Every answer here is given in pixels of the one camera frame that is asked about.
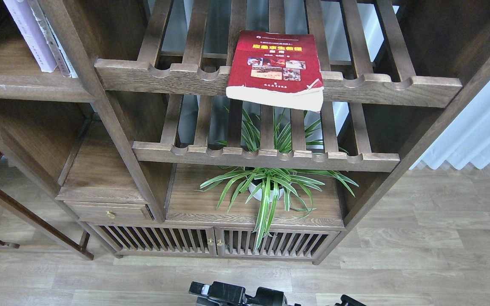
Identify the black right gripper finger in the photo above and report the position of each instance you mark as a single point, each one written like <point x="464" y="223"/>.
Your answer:
<point x="199" y="289"/>

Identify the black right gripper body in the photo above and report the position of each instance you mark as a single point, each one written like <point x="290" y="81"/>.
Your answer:
<point x="226" y="294"/>

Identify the red thick book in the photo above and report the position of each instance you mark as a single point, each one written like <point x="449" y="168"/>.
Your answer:
<point x="280" y="70"/>

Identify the white lavender book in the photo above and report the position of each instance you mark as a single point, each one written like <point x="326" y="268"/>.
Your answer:
<point x="29" y="28"/>

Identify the white plant pot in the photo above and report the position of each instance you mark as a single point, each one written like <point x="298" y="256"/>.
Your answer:
<point x="258" y="193"/>

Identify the brass drawer knob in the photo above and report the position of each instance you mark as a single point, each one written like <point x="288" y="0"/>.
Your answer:
<point x="110" y="214"/>

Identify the dark wooden bookshelf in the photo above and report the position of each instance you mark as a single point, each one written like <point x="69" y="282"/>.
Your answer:
<point x="136" y="132"/>

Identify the green spider plant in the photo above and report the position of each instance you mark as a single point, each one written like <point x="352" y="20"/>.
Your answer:
<point x="270" y="184"/>

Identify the worn standing book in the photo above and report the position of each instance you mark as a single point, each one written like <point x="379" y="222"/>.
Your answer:
<point x="54" y="44"/>

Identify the white curtain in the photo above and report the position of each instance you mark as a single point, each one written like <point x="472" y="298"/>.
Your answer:
<point x="466" y="141"/>

